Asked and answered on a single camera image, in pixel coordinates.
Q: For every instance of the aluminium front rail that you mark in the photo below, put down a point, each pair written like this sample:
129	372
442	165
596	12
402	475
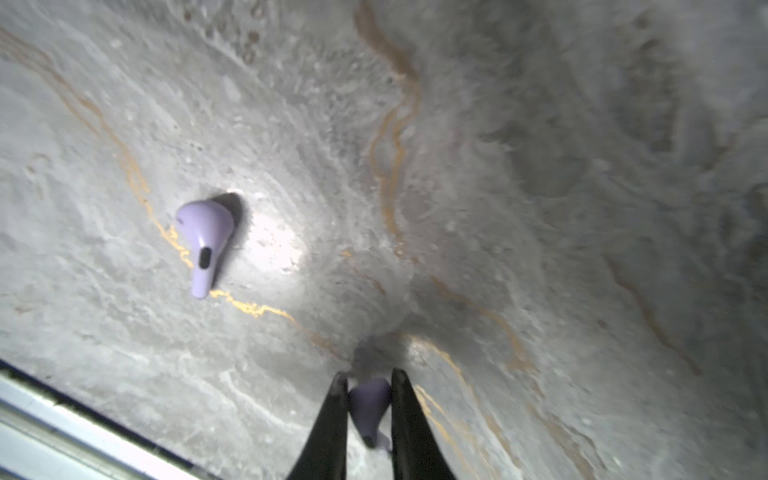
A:
46	434

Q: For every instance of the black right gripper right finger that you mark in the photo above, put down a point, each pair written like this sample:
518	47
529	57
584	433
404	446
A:
415	452

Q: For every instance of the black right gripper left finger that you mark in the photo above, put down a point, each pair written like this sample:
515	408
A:
324	455

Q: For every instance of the purple earbud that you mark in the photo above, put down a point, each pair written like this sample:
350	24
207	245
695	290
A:
207	226
368	403

